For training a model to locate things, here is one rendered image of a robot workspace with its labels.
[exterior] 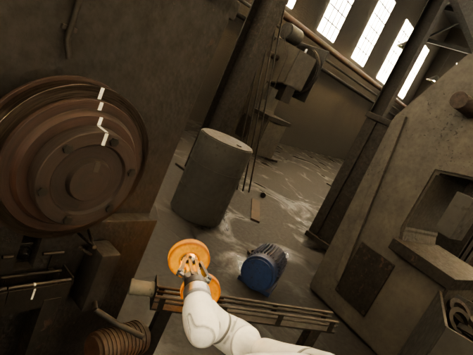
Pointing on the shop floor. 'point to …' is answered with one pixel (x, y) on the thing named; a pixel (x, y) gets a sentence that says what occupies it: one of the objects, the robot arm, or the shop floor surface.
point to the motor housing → (118, 340)
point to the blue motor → (263, 268)
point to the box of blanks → (443, 329)
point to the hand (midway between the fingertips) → (191, 255)
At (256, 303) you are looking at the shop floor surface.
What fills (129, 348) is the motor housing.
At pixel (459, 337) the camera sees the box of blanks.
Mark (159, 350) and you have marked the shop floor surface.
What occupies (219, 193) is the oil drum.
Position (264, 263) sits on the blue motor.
